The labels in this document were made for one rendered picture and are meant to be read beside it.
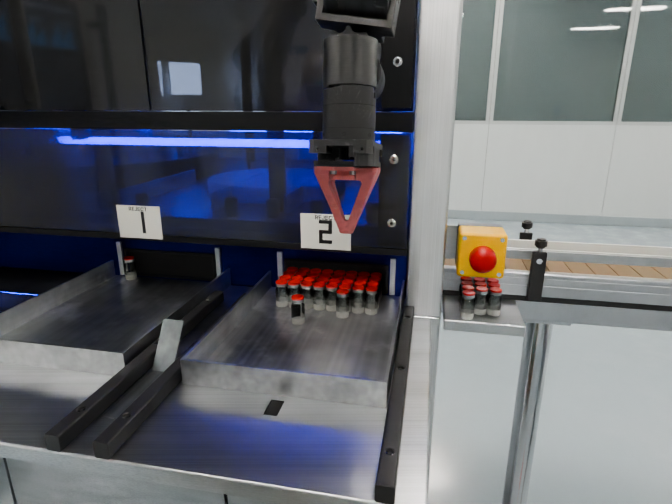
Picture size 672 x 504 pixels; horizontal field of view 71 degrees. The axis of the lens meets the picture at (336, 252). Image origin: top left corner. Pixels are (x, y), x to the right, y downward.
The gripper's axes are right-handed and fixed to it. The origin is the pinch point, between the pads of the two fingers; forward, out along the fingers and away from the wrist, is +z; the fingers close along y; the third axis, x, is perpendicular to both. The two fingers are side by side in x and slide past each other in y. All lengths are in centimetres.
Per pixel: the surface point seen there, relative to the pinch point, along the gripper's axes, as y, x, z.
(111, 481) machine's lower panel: 32, 57, 63
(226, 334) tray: 12.4, 20.3, 18.9
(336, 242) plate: 23.9, 5.8, 5.7
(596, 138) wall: 481, -171, -42
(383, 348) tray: 13.6, -3.5, 19.3
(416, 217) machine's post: 23.4, -7.1, 1.0
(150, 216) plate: 23.6, 39.2, 2.6
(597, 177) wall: 486, -178, -3
